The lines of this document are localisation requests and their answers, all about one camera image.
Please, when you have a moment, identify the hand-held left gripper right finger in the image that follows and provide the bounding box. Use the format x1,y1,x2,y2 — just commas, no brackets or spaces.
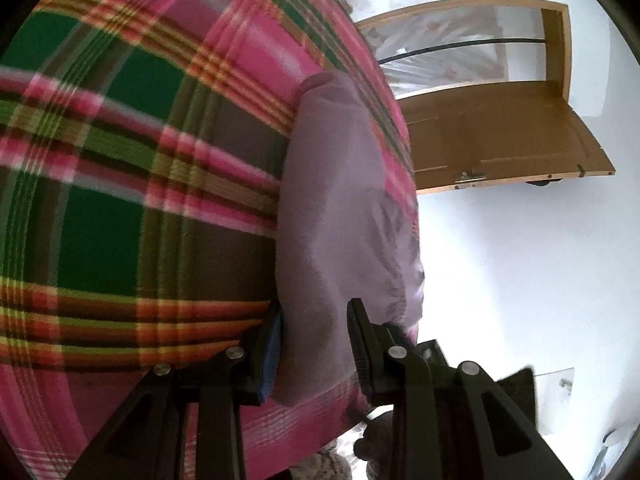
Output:
346,297,576,480

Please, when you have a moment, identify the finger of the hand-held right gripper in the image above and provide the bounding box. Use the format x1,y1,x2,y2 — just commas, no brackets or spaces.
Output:
385,322,448,368

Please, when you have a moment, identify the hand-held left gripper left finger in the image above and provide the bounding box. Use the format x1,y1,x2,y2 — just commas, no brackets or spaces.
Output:
65,305,286,480

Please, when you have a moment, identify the purple fleece garment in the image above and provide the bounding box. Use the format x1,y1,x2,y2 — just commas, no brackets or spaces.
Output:
270,71,426,406

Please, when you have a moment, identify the person's right hand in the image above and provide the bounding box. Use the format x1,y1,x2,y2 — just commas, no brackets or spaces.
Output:
352,407,396,480

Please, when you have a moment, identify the metal door lock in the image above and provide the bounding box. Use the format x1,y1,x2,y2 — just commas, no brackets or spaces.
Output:
452,170,488,190

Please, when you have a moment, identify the wooden door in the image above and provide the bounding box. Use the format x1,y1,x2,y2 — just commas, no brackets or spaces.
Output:
400,80,616,196

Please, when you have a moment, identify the plaid bed blanket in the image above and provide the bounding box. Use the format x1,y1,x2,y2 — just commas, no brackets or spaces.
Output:
0,0,418,480

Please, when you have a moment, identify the clear plastic door curtain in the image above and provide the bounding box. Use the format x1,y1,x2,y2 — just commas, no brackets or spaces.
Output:
362,5,546,101

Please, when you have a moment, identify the black hanging cable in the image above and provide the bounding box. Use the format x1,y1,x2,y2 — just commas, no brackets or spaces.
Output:
377,37,543,66

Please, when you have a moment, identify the wooden door frame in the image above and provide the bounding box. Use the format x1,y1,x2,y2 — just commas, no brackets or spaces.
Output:
356,0,572,106

